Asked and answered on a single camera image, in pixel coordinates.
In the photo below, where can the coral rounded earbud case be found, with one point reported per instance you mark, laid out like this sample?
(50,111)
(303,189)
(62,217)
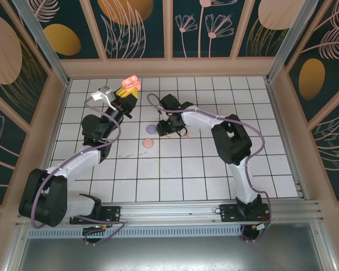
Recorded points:
(131,82)

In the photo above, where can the purple earbud charging case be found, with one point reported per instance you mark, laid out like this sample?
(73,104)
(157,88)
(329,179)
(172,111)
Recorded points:
(151,129)

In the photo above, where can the pink round earbud case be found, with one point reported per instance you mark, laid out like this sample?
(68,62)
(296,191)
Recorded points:
(148,143)

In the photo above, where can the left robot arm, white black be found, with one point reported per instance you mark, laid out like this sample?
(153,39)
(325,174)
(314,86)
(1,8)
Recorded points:
(79,161)

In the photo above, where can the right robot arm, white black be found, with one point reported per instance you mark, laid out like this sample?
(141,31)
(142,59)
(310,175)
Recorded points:
(203,121)

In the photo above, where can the brushed metal sheet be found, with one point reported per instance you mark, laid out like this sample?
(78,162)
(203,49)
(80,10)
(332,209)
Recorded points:
(169,254)

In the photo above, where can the black round base module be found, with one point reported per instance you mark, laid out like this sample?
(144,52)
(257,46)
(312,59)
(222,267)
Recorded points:
(250,234)

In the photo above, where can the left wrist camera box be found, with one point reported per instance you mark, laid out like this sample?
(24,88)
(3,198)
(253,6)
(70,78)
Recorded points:
(106,93)

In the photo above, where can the aluminium side rail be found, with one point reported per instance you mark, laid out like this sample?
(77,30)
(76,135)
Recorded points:
(290,141)
(59,113)

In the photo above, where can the leaf outline wall panel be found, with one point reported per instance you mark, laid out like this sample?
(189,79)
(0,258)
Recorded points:
(158,28)

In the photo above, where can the pink flower stems wall panel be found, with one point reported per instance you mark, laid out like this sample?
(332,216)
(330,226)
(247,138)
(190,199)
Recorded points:
(195,42)

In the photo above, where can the wide aluminium base rail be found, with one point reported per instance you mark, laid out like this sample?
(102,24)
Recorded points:
(172,213)

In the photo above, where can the aluminium frame post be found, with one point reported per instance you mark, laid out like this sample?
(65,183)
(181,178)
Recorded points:
(43,42)
(17,248)
(323,248)
(290,42)

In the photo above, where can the flower and disc wall panel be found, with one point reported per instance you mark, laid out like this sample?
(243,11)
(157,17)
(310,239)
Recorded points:
(2,158)

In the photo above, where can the beige disc wall panel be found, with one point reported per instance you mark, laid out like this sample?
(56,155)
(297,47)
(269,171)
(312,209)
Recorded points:
(251,42)
(5,48)

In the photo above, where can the orange oval feather wall panel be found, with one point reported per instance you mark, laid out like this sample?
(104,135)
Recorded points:
(313,79)

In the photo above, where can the pink feather wall panel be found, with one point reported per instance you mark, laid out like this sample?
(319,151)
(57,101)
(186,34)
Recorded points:
(333,146)

